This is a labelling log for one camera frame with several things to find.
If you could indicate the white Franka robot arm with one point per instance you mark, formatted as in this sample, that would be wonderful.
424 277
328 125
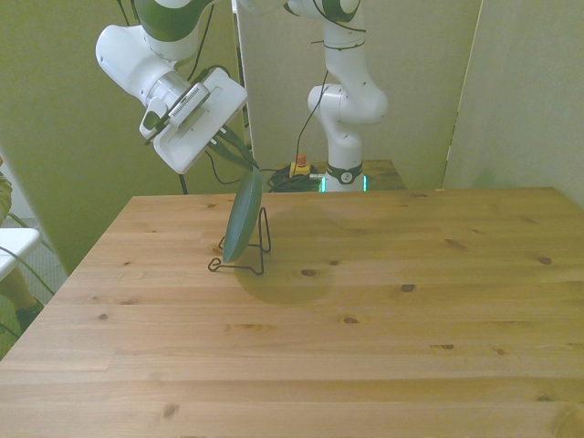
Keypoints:
132 59

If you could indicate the yellow emergency stop button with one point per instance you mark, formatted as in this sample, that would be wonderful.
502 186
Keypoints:
299 166

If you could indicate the dark shoe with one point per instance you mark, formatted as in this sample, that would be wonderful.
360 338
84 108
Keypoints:
28 314

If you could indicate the teal round plate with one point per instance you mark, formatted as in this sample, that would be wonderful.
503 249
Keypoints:
244 219

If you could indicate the white stool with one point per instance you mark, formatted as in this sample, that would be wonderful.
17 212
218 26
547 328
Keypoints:
13 246

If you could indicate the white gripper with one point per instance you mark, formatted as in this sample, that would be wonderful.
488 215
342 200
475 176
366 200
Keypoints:
201 132

